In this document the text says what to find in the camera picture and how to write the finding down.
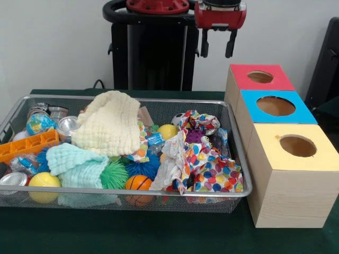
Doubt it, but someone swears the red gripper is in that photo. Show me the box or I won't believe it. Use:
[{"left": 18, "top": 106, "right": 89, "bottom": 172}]
[{"left": 194, "top": 2, "right": 247, "bottom": 59}]

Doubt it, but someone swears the small polka dot cloth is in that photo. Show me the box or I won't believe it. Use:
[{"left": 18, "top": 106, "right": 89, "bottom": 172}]
[{"left": 177, "top": 110, "right": 221, "bottom": 133}]

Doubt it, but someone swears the clear plastic packet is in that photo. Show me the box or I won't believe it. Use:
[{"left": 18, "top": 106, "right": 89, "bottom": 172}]
[{"left": 210, "top": 128, "right": 230, "bottom": 157}]

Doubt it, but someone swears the shallow silver mesh bin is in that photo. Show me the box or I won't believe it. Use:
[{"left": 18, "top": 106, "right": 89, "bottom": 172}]
[{"left": 0, "top": 94, "right": 253, "bottom": 214}]

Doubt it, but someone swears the wooden three-hole box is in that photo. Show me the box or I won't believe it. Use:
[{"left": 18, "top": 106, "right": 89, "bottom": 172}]
[{"left": 224, "top": 63, "right": 339, "bottom": 229}]

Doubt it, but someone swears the yellow foam ball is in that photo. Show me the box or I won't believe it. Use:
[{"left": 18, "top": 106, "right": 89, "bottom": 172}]
[
  {"left": 28, "top": 171, "right": 62, "bottom": 204},
  {"left": 157, "top": 123, "right": 179, "bottom": 141}
]

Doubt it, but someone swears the black flat panel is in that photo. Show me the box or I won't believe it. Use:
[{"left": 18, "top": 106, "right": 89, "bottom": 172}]
[{"left": 304, "top": 17, "right": 339, "bottom": 106}]

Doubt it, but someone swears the large polka dot cloth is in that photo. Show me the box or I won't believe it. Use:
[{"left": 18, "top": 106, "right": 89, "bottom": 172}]
[{"left": 149, "top": 131, "right": 244, "bottom": 196}]

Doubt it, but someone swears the dark green side-table cloth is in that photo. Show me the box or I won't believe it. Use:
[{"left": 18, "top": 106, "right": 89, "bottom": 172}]
[{"left": 312, "top": 95, "right": 339, "bottom": 149}]

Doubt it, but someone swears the cream waffle cloth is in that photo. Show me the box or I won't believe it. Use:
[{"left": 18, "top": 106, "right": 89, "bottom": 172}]
[{"left": 70, "top": 90, "right": 141, "bottom": 157}]

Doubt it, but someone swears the blue spiky ball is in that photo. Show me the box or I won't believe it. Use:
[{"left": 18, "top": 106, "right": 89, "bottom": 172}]
[{"left": 124, "top": 155, "right": 161, "bottom": 182}]

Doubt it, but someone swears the orange toy basketball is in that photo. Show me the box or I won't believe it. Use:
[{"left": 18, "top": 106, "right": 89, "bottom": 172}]
[{"left": 124, "top": 174, "right": 154, "bottom": 207}]

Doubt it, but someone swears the green spiky ball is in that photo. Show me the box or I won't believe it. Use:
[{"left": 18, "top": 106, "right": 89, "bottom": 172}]
[{"left": 100, "top": 161, "right": 130, "bottom": 190}]

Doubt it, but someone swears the mint green waffle cloth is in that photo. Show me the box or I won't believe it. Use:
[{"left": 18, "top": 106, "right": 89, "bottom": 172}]
[{"left": 46, "top": 142, "right": 109, "bottom": 189}]

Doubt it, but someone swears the blue globe ball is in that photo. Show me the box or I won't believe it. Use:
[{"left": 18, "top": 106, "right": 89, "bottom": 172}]
[{"left": 25, "top": 113, "right": 57, "bottom": 137}]

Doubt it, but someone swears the dark green tablecloth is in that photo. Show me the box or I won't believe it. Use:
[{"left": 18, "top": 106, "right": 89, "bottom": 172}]
[{"left": 0, "top": 88, "right": 339, "bottom": 254}]

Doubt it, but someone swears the orange plastic grid tray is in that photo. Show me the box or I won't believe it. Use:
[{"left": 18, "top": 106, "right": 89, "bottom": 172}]
[{"left": 0, "top": 129, "right": 60, "bottom": 164}]

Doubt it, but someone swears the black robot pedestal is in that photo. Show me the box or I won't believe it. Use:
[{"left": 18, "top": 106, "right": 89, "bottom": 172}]
[{"left": 102, "top": 0, "right": 212, "bottom": 92}]

